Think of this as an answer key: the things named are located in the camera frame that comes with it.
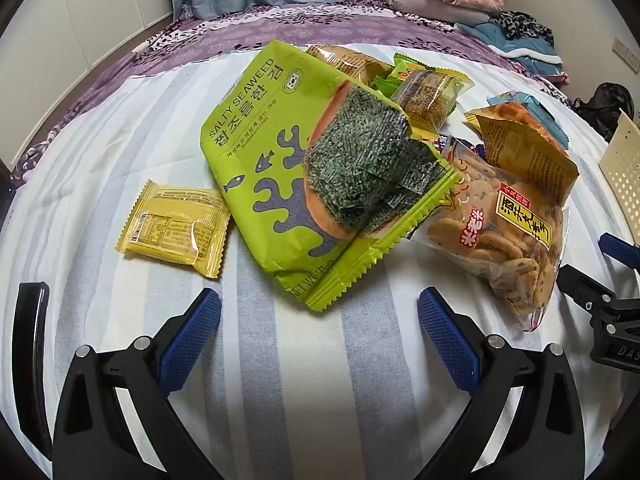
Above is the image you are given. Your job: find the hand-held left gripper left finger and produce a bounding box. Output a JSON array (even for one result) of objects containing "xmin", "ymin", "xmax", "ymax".
[{"xmin": 52, "ymin": 287, "xmax": 223, "ymax": 480}]

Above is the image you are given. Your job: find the blue fleece blanket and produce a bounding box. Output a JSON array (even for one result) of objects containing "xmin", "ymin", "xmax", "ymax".
[{"xmin": 460, "ymin": 22, "xmax": 564, "ymax": 79}]

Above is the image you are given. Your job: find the beige wall socket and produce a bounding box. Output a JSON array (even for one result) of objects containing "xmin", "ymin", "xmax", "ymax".
[{"xmin": 612, "ymin": 37, "xmax": 640, "ymax": 72}]

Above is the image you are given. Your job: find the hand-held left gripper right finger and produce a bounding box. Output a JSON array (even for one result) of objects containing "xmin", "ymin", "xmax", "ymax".
[{"xmin": 417, "ymin": 287, "xmax": 586, "ymax": 480}]

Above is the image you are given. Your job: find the blue striped white sheet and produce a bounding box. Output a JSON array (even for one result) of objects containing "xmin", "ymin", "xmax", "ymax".
[{"xmin": 0, "ymin": 42, "xmax": 640, "ymax": 480}]

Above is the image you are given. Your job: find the clear bag of round crackers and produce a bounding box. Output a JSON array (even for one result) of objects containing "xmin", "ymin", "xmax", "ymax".
[{"xmin": 407, "ymin": 135, "xmax": 571, "ymax": 333}]

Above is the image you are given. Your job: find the large gold snack bag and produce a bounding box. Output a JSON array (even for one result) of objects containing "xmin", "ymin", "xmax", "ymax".
[{"xmin": 472, "ymin": 105, "xmax": 579, "ymax": 211}]

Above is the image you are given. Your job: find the purple floral bedsheet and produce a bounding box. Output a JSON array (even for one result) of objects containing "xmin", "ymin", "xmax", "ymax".
[{"xmin": 10, "ymin": 2, "xmax": 576, "ymax": 188}]

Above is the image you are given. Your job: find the leopard print cloth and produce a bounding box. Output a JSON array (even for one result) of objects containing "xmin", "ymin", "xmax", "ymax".
[{"xmin": 495, "ymin": 10, "xmax": 556, "ymax": 47}]

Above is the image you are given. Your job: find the white wardrobe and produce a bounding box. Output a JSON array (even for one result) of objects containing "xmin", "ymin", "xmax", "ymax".
[{"xmin": 0, "ymin": 0, "xmax": 174, "ymax": 66}]

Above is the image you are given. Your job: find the clear green-edged sesame bar packet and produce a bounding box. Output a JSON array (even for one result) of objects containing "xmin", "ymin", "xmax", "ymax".
[{"xmin": 390, "ymin": 70, "xmax": 474, "ymax": 129}]

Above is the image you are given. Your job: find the yellow snack packet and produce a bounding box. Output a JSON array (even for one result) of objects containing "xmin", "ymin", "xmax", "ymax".
[{"xmin": 116, "ymin": 180, "xmax": 232, "ymax": 279}]

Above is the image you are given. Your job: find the black backpack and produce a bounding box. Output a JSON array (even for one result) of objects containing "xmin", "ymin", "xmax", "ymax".
[{"xmin": 572, "ymin": 82, "xmax": 636, "ymax": 141}]

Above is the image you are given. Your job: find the blue and red snack packet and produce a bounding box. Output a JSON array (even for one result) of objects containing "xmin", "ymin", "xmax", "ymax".
[{"xmin": 412, "ymin": 127, "xmax": 488, "ymax": 161}]

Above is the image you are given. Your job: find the green seaweed snack packet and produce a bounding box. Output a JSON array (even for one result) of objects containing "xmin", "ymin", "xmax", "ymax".
[{"xmin": 200, "ymin": 39, "xmax": 458, "ymax": 313}]

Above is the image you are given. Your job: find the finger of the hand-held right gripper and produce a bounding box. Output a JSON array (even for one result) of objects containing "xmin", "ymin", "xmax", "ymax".
[
  {"xmin": 557, "ymin": 264, "xmax": 620, "ymax": 313},
  {"xmin": 600, "ymin": 232, "xmax": 640, "ymax": 267}
]

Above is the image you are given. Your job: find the small green snack packet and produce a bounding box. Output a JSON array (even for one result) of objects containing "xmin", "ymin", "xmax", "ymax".
[{"xmin": 392, "ymin": 53, "xmax": 442, "ymax": 81}]

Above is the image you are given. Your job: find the gold snack packet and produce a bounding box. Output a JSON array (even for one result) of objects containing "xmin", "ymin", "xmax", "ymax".
[{"xmin": 305, "ymin": 45, "xmax": 396, "ymax": 82}]

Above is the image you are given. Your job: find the cream perforated plastic basket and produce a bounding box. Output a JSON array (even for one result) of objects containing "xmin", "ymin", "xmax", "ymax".
[{"xmin": 599, "ymin": 110, "xmax": 640, "ymax": 238}]

